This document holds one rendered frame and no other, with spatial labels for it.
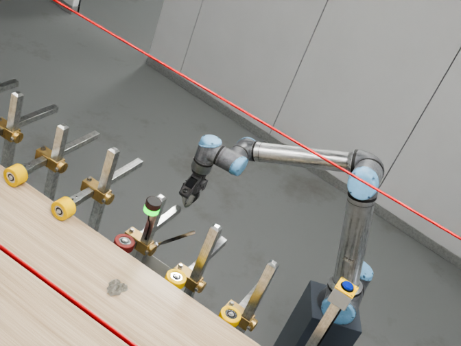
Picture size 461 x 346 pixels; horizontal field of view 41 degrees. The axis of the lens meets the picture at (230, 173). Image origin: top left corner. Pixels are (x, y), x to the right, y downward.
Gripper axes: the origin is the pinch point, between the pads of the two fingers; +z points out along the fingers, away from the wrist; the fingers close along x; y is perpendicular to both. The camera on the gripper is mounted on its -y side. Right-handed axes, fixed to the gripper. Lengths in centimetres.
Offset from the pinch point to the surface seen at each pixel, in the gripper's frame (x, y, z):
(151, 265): -9.0, -35.7, 7.2
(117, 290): -14, -70, -8
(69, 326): -13, -94, -7
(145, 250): -6.0, -40.3, -2.2
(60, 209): 25, -58, -13
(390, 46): -18, 227, -39
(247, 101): 69, 234, 60
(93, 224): 20.1, -39.6, 2.9
